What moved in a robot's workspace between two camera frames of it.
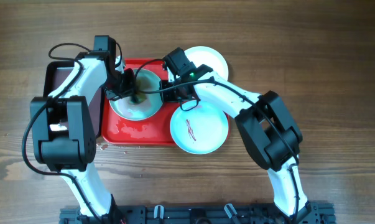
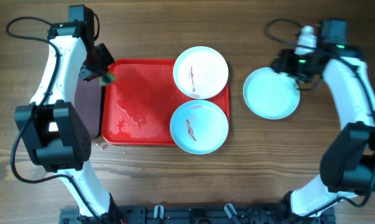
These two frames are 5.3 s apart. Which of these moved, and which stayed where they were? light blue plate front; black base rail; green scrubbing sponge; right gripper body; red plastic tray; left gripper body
Moved: green scrubbing sponge; left gripper body; right gripper body
Stayed: black base rail; light blue plate front; red plastic tray
